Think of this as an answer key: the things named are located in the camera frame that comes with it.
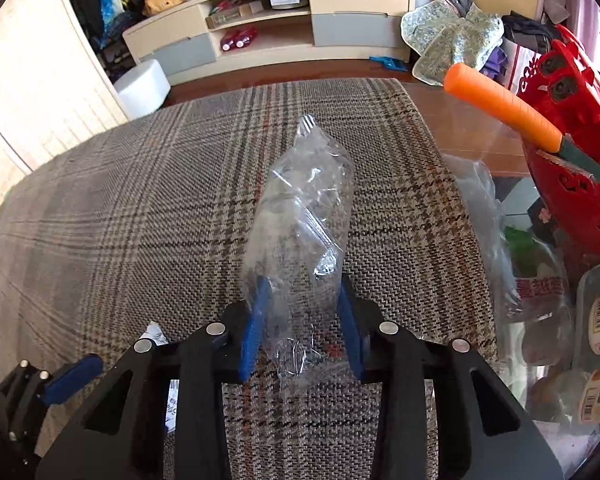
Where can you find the small blue plastic item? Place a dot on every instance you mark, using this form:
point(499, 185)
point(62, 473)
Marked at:
point(390, 63)

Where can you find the cream and grey TV cabinet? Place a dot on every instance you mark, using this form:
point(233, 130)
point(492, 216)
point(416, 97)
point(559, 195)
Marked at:
point(280, 30)

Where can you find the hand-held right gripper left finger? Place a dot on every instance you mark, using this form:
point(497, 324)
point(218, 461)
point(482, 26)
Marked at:
point(252, 340)

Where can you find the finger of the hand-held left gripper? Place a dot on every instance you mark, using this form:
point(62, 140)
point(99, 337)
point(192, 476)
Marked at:
point(75, 377)

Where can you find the clear plastic bag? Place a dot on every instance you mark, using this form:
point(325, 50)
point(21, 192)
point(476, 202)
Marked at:
point(300, 210)

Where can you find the green floral cloth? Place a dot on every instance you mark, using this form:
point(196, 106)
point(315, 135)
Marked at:
point(445, 40)

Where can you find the white printed paper scrap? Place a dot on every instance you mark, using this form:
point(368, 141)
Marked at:
point(156, 334)

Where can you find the red plastic basket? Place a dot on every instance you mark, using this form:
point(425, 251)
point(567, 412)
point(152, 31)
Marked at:
point(585, 160)

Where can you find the red bottle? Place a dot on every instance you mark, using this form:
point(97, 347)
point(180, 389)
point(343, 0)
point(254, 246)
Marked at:
point(229, 41)
point(247, 37)

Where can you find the brown plaid table cloth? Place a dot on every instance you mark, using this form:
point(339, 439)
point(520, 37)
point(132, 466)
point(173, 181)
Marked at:
point(180, 210)

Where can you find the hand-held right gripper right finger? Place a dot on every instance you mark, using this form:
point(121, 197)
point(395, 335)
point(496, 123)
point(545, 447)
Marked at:
point(352, 335)

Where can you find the white round ottoman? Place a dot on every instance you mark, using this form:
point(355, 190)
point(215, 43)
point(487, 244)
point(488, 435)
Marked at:
point(142, 90)

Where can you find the clear bag with red print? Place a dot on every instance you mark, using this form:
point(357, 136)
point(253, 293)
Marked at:
point(520, 280)

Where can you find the beige woven folding screen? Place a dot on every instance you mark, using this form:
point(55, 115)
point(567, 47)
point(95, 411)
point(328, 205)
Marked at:
point(35, 75)

